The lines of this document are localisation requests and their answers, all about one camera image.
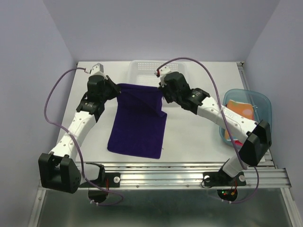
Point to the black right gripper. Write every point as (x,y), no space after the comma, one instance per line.
(163,87)

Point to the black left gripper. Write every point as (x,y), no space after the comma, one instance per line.
(115,87)

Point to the purple towel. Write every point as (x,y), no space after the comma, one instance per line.
(139,124)

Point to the orange and blue patterned towel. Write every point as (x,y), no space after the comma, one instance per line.
(243,109)

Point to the pink microfiber towel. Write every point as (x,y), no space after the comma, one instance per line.
(238,143)

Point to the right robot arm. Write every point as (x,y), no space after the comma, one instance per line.
(254,136)

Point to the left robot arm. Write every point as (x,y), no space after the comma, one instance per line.
(57,168)

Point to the teal translucent plastic tray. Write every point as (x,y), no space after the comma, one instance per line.
(261,104)

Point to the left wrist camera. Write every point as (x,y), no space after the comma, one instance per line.
(97,69)

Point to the aluminium table edge rail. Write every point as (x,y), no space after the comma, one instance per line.
(188,175)

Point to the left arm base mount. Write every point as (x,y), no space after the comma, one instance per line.
(101,182)

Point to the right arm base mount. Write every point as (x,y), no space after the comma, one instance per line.
(229,185)

